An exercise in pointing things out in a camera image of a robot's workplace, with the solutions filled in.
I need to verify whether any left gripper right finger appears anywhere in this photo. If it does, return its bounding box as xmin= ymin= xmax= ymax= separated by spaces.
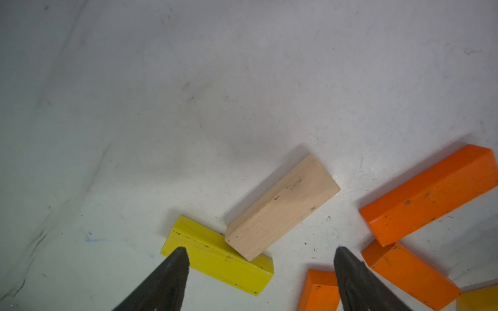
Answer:
xmin=333 ymin=246 xmax=411 ymax=311

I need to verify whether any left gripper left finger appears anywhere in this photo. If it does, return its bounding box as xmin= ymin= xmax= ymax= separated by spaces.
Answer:
xmin=114 ymin=247 xmax=189 ymax=311

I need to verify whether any orange block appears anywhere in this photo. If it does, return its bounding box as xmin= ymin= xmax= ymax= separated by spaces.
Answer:
xmin=359 ymin=145 xmax=497 ymax=246
xmin=361 ymin=241 xmax=462 ymax=310
xmin=298 ymin=270 xmax=341 ymax=311

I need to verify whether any yellow-green block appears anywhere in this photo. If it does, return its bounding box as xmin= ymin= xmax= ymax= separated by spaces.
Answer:
xmin=161 ymin=216 xmax=274 ymax=296

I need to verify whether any natural wood block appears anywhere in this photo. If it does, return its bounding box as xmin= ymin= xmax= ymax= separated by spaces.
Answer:
xmin=225 ymin=154 xmax=341 ymax=261

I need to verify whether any yellow block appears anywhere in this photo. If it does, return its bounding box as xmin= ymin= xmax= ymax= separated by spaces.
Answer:
xmin=456 ymin=285 xmax=498 ymax=311

